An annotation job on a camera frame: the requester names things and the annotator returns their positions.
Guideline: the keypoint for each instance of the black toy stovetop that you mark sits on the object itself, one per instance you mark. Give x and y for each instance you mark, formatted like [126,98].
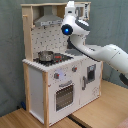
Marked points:
[58,58]

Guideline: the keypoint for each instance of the oven door with handle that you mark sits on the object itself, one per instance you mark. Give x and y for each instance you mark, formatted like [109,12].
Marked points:
[64,96]

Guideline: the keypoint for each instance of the wooden toy kitchen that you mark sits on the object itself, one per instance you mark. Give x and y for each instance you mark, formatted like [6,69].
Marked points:
[40,84]

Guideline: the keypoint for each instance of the right red stove knob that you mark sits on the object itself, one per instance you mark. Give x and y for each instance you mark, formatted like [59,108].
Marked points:
[74,69]

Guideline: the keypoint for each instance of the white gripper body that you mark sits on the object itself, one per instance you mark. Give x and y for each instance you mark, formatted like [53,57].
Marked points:
[70,9]

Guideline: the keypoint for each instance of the red stove knob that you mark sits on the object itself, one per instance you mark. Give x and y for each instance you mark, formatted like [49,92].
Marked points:
[74,69]
[56,75]

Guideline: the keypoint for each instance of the left red stove knob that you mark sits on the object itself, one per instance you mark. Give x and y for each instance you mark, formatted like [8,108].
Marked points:
[56,75]

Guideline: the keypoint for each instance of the small metal pot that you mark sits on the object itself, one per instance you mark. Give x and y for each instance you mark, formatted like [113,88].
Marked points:
[46,55]

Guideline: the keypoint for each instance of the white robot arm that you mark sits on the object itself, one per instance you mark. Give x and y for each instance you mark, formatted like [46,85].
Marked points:
[74,27]

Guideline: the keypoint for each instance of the grey range hood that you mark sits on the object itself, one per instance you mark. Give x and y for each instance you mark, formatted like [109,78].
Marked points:
[48,18]

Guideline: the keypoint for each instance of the toy microwave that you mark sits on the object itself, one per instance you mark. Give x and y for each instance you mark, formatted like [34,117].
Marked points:
[82,11]

